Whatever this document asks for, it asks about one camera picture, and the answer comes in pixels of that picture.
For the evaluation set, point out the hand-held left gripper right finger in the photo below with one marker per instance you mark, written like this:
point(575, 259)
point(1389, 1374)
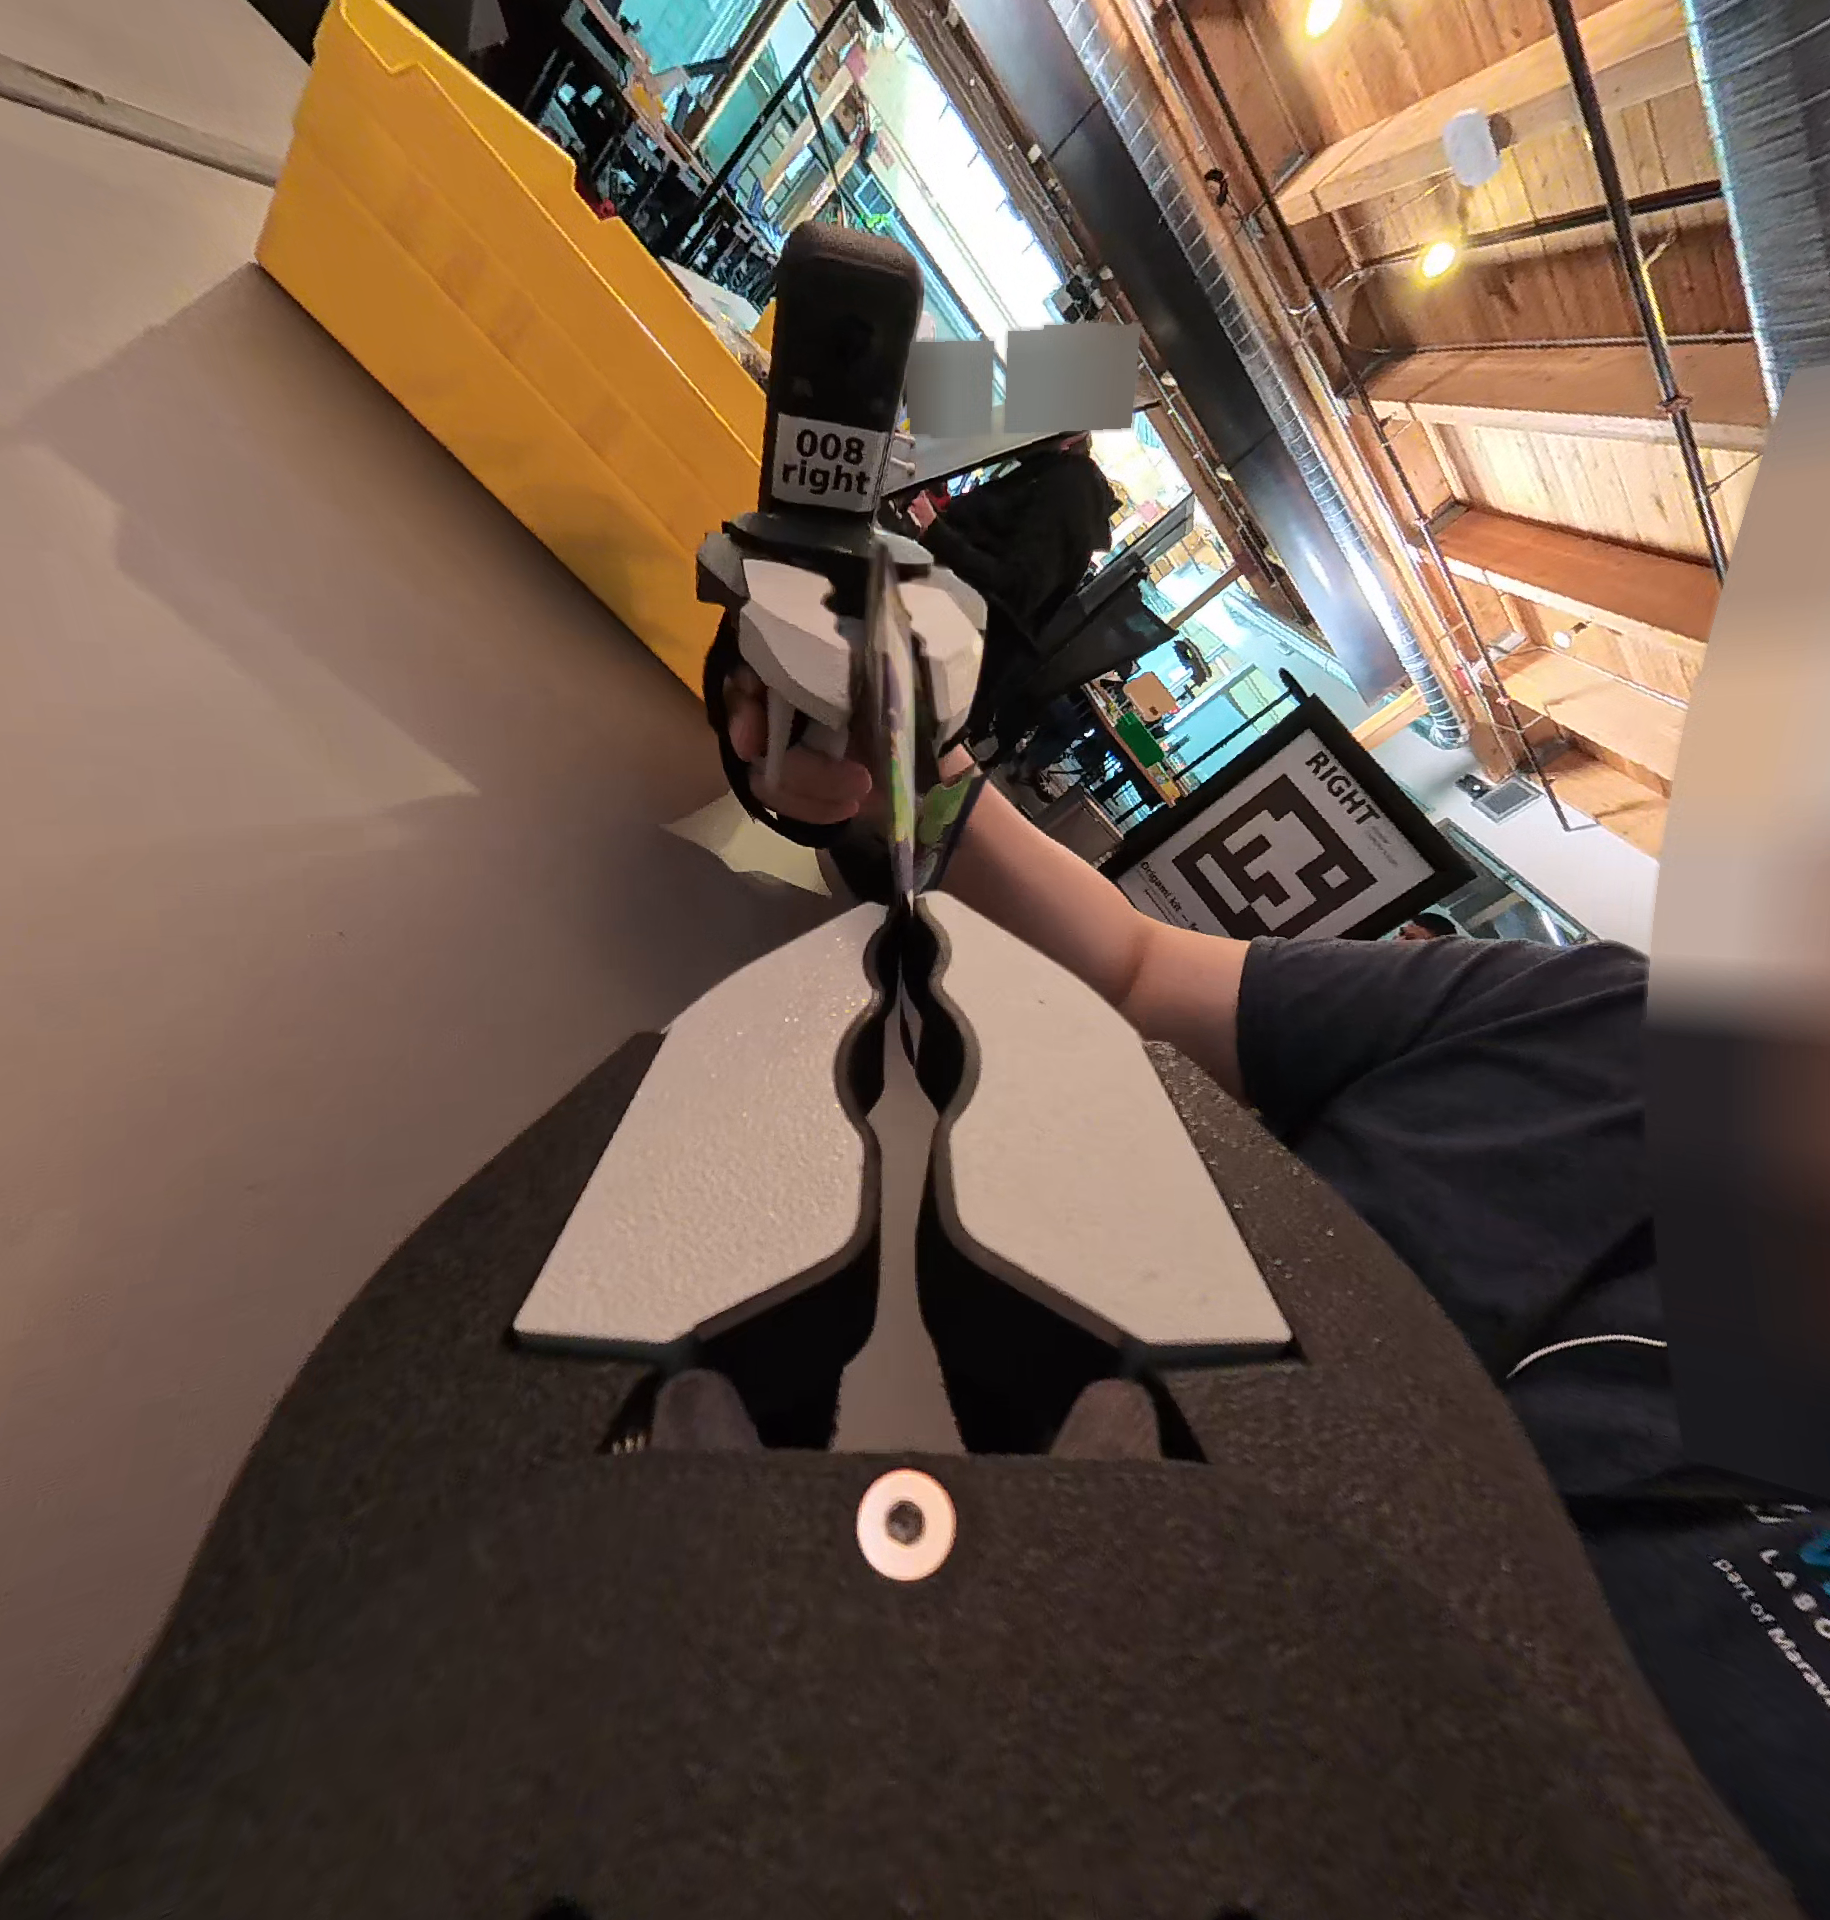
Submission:
point(1095, 1171)

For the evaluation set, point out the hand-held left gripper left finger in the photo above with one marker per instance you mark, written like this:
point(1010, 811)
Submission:
point(704, 1140)

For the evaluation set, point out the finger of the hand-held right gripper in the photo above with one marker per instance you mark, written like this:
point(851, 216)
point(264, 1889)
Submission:
point(802, 631)
point(952, 644)

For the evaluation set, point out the colourful patterned origami paper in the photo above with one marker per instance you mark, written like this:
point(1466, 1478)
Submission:
point(883, 675)

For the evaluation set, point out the person's right forearm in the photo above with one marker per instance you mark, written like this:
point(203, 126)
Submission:
point(1125, 930)

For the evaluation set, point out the person's right hand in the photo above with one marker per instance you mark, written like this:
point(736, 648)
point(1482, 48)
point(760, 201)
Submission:
point(810, 789)

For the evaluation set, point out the black office chair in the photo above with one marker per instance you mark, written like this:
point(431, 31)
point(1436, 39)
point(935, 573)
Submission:
point(1081, 631)

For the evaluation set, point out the dark blue t-shirt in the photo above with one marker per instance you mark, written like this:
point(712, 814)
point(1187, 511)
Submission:
point(1425, 1140)

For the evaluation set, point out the black framed marker sign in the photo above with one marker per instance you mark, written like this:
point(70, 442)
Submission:
point(1274, 870)

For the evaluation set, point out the stack of yellow plastic bins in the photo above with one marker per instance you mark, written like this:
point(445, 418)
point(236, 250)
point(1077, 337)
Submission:
point(464, 255)

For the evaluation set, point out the round ceiling lamp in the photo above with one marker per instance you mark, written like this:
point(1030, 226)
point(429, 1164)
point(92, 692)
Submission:
point(1323, 14)
point(1436, 259)

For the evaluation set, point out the white ceiling sensor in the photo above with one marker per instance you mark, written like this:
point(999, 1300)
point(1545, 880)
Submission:
point(1472, 147)

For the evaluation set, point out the thin ribbed silver duct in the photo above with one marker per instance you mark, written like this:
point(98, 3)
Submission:
point(1441, 705)

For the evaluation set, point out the large silver air duct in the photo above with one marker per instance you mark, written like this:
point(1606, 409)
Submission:
point(1800, 150)

